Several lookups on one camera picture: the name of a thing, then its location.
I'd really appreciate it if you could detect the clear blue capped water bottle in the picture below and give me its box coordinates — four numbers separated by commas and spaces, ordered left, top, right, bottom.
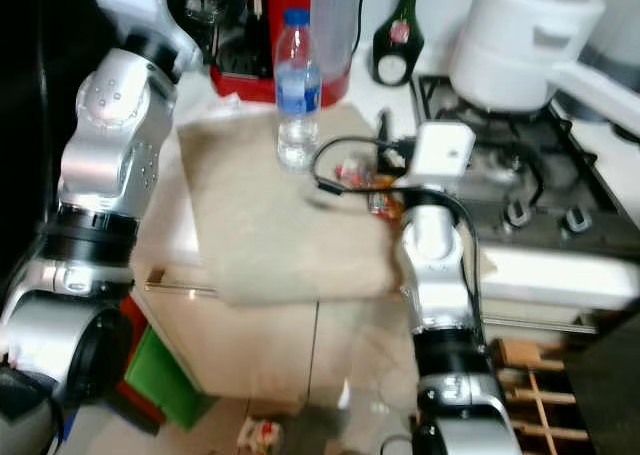
274, 6, 324, 172

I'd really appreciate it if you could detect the red coffee machine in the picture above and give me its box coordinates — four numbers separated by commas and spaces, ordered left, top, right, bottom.
208, 0, 353, 106

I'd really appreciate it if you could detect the green plastic bin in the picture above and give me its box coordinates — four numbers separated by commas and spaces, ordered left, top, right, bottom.
125, 325, 218, 432

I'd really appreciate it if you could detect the cream base cabinet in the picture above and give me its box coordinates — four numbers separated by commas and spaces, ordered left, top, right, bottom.
135, 200, 421, 416

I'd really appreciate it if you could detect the grey stove knob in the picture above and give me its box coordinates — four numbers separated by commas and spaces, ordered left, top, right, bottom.
504, 202, 534, 229
563, 207, 594, 235

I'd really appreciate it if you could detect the dark green wine bottle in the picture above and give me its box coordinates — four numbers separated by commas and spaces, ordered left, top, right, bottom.
371, 0, 427, 87

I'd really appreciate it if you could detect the white cooking pot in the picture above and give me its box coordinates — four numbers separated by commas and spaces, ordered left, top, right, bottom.
447, 0, 640, 141

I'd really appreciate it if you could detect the white red printed packet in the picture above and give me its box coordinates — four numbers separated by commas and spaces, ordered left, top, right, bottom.
237, 417, 284, 454

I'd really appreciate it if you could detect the red plastic bin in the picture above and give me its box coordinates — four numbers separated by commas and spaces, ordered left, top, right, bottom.
113, 295, 153, 398

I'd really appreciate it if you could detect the beige towel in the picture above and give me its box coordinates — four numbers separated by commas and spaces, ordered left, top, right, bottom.
175, 102, 421, 308

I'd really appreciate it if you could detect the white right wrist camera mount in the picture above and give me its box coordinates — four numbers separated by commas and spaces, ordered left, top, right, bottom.
403, 121, 477, 192

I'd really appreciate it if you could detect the clear plastic water tank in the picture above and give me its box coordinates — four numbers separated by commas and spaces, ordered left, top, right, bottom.
310, 0, 365, 81

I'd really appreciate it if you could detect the black tall appliance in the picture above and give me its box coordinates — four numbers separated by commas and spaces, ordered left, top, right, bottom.
0, 0, 106, 276

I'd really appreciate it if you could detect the brown wooden slatted rack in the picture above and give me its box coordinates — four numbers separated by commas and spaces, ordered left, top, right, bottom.
493, 335, 593, 455

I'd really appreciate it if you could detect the red orange snack packet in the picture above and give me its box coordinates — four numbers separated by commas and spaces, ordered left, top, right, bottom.
335, 158, 406, 218

